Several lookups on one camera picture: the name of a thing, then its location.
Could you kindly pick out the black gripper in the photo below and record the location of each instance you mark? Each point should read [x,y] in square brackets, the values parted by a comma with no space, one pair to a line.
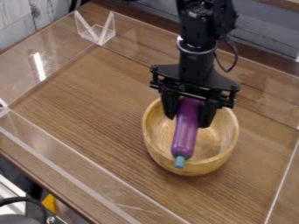
[195,79]

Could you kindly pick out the purple toy eggplant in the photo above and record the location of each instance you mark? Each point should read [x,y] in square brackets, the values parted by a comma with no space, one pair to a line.
[186,131]

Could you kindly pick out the brown wooden bowl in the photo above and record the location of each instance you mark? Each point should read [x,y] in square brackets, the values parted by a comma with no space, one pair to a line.
[214,146]

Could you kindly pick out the yellow black equipment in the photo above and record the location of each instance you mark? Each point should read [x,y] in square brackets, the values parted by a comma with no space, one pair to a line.
[55,208]

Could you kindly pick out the clear acrylic corner bracket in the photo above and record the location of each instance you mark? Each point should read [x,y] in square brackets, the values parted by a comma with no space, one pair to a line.
[99,34]

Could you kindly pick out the clear acrylic tray wall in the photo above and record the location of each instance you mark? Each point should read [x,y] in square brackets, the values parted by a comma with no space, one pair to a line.
[100,196]

